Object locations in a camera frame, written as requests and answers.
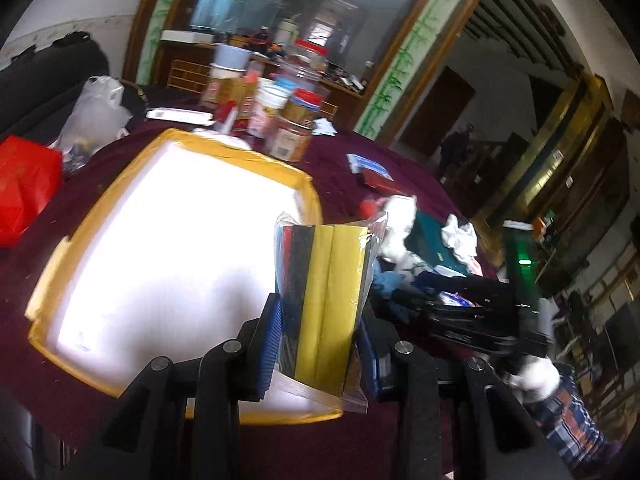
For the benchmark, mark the white tissue pack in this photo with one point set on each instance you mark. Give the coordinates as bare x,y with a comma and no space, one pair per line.
323,127

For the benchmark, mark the red flat packet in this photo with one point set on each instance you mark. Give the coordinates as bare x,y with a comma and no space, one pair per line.
382,185

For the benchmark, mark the blue white small packet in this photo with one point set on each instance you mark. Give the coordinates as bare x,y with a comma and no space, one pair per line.
357,163

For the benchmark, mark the white cloth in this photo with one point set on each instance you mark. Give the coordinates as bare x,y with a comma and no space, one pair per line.
400,215

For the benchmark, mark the colourful sponge pack yellow black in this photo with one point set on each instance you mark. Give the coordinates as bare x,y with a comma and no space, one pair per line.
324,274

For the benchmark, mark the tall clear red-lid jar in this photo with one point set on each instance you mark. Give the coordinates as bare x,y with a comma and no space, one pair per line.
303,65

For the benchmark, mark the red plastic bag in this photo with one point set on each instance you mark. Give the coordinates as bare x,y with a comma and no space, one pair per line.
30,176

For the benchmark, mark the white flat remote box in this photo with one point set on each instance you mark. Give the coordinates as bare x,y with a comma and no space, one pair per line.
190,117

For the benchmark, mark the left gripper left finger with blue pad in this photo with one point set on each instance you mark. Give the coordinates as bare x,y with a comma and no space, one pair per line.
268,337

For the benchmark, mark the black leather sofa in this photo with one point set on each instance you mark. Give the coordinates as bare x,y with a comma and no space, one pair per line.
40,88

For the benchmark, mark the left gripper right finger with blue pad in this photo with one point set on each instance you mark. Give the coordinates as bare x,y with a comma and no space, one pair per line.
369,355

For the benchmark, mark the clear jar with brown label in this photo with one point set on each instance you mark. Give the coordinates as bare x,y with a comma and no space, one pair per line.
287,140

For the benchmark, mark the right white gloved hand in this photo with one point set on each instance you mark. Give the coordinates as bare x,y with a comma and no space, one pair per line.
536,380

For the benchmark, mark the white crumpled tissue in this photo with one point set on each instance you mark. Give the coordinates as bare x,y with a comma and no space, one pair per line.
461,239

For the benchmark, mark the yellow shallow cardboard box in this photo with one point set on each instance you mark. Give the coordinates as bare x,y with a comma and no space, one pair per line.
174,257

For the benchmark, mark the red gold carton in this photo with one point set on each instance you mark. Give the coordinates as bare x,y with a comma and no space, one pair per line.
221,97

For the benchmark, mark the plaid shirt forearm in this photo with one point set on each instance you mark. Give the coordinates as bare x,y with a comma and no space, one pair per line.
567,425

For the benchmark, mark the white paper cup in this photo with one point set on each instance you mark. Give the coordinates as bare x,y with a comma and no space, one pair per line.
269,99

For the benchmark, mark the clear plastic bag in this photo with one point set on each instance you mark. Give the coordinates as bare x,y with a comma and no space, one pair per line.
98,118

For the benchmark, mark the dark green book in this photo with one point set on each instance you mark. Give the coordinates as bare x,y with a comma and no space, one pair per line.
425,241

